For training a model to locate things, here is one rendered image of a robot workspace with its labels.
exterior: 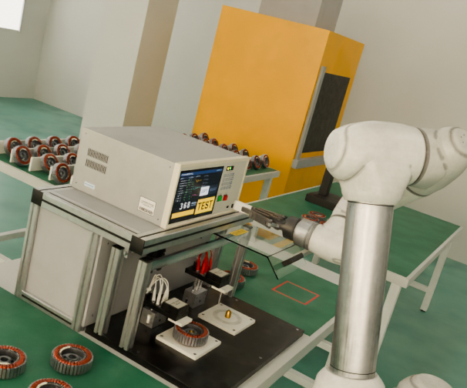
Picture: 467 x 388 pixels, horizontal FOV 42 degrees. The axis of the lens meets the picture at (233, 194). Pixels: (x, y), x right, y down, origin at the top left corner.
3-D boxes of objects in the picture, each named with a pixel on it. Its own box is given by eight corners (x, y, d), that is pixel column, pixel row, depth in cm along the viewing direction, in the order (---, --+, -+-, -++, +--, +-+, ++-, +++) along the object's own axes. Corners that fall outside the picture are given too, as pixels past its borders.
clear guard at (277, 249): (306, 265, 215) (310, 249, 213) (277, 279, 194) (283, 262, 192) (230, 231, 229) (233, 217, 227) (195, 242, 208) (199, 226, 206)
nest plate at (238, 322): (254, 322, 214) (255, 319, 213) (234, 336, 201) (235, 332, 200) (219, 305, 220) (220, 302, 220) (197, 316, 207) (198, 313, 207)
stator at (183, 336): (213, 340, 191) (216, 330, 191) (194, 352, 182) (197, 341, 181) (185, 325, 196) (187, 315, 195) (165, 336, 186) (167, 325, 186)
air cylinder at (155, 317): (165, 322, 198) (169, 307, 196) (151, 329, 191) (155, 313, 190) (152, 316, 200) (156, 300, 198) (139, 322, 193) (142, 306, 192)
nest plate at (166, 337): (220, 344, 193) (221, 341, 192) (195, 360, 180) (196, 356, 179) (183, 324, 199) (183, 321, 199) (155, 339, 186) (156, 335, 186)
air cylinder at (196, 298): (204, 302, 219) (207, 289, 217) (193, 308, 212) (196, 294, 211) (193, 297, 221) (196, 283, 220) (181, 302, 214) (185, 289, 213)
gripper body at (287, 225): (289, 243, 187) (263, 232, 191) (300, 239, 194) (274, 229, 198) (296, 221, 185) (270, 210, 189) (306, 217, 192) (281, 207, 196)
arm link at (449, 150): (434, 155, 148) (384, 148, 144) (482, 115, 132) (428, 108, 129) (444, 203, 142) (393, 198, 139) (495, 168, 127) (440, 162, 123)
